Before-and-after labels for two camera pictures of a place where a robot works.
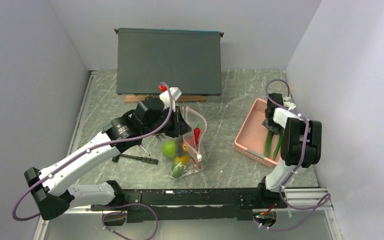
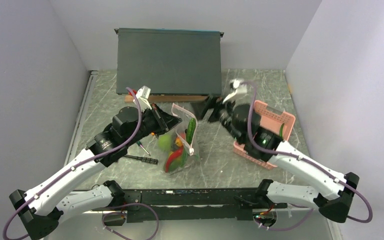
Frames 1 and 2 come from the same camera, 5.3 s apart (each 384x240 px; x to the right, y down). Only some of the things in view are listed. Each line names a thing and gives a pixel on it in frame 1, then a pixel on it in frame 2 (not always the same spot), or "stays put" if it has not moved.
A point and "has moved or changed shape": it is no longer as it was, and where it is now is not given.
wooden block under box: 130,99 stays put
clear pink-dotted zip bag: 191,158 has moved or changed shape
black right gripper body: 272,126 → 225,112
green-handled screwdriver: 141,146 stays put
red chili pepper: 197,133 → 173,155
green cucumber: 267,150 has moved or changed shape
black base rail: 189,204 stays put
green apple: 169,148 has moved or changed shape
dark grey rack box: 189,60 stays put
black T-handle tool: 154,161 stays put
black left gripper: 180,126 → 165,122
